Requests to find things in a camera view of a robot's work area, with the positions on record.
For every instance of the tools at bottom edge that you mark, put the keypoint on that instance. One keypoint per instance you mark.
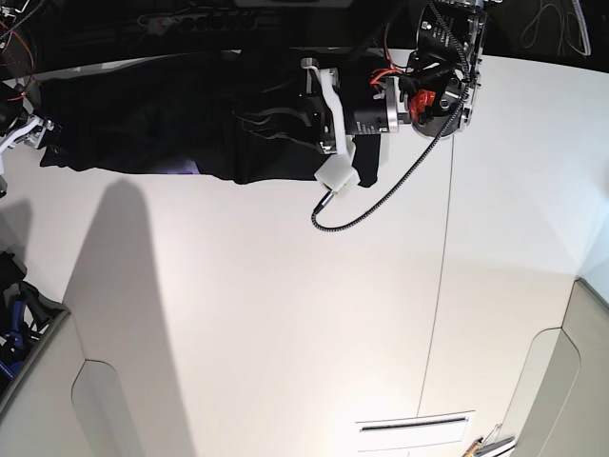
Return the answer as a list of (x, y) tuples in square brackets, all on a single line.
[(492, 445)]

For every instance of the black power strip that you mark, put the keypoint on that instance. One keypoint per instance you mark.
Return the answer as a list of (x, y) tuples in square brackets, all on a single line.
[(160, 24)]

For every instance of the black T-shirt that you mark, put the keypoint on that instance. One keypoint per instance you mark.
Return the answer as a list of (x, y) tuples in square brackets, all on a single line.
[(220, 114)]

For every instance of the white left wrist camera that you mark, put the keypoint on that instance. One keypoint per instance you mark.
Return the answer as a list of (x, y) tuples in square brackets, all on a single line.
[(337, 172)]

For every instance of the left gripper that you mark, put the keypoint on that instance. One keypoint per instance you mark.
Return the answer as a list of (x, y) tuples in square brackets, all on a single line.
[(338, 104)]

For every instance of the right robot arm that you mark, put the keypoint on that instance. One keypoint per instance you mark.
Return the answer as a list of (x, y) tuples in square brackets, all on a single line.
[(18, 63)]

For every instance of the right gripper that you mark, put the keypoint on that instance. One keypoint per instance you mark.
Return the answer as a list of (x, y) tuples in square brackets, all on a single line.
[(29, 129)]

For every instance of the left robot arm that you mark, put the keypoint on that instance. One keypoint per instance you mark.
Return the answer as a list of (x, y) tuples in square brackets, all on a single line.
[(433, 92)]

